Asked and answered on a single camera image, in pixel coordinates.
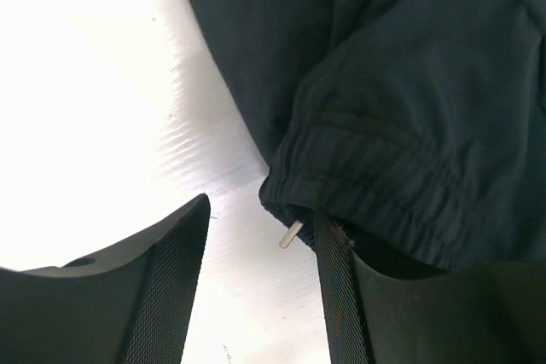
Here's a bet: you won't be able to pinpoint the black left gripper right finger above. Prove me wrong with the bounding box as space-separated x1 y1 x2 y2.
313 215 545 363

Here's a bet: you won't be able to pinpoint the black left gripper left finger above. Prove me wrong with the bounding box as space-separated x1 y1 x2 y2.
1 194 211 363

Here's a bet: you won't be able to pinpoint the dark navy shorts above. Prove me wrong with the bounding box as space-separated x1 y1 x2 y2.
189 0 545 270

